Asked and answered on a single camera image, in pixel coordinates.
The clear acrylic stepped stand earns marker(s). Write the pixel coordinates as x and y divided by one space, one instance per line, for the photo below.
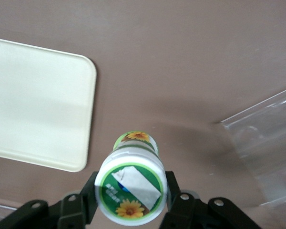
264 133

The cream plastic tray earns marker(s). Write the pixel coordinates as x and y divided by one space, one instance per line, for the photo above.
38 107

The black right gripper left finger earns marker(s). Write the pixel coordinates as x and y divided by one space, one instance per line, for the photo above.
69 212

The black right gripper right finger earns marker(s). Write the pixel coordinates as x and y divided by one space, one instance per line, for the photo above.
193 214

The green gum bottle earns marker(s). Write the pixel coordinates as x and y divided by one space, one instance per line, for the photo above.
131 186

